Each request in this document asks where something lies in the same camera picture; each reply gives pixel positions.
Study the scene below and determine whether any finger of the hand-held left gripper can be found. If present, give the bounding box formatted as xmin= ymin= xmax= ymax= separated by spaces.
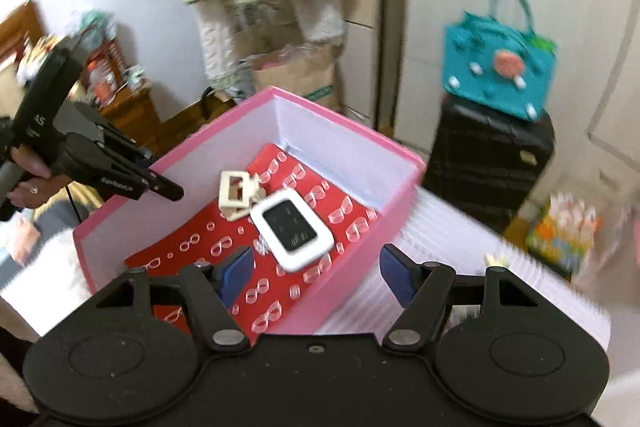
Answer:
xmin=102 ymin=122 xmax=153 ymax=164
xmin=97 ymin=157 xmax=185 ymax=202

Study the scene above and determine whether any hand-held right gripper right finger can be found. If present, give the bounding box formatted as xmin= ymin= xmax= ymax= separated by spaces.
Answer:
xmin=379 ymin=244 xmax=540 ymax=354

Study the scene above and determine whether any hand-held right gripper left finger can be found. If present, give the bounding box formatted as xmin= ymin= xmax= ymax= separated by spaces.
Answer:
xmin=95 ymin=246 xmax=255 ymax=355

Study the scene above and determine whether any white device with black screen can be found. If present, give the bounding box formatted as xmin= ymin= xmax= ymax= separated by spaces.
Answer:
xmin=249 ymin=189 xmax=335 ymax=273

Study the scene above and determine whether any cream hair claw clip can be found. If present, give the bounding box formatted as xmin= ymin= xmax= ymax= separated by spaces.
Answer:
xmin=218 ymin=170 xmax=266 ymax=222

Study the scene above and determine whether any pink cardboard box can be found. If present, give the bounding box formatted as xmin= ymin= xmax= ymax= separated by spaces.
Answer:
xmin=73 ymin=86 xmax=427 ymax=338

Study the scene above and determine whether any person's left hand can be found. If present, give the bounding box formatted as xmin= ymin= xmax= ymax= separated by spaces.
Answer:
xmin=6 ymin=146 xmax=68 ymax=211

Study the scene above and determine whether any wooden cabinet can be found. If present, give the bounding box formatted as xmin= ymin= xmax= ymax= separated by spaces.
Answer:
xmin=75 ymin=86 xmax=163 ymax=158

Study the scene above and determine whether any red printed packet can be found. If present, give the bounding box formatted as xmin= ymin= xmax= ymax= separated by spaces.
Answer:
xmin=124 ymin=142 xmax=383 ymax=335

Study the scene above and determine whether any black suitcase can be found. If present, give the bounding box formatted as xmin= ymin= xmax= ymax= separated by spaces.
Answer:
xmin=425 ymin=94 xmax=556 ymax=222

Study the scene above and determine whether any colourful printed box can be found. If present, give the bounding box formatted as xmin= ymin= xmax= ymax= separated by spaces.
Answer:
xmin=525 ymin=193 xmax=601 ymax=279

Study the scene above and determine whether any brown paper bag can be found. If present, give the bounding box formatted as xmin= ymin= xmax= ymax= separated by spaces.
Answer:
xmin=250 ymin=43 xmax=343 ymax=108

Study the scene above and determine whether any teal felt handbag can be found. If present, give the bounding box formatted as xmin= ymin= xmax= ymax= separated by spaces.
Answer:
xmin=442 ymin=0 xmax=558 ymax=122

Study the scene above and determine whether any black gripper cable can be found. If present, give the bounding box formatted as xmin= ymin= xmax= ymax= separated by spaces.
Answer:
xmin=64 ymin=184 xmax=83 ymax=225

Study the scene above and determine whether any door frame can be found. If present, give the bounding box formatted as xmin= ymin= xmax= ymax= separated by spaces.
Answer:
xmin=377 ymin=0 xmax=412 ymax=142

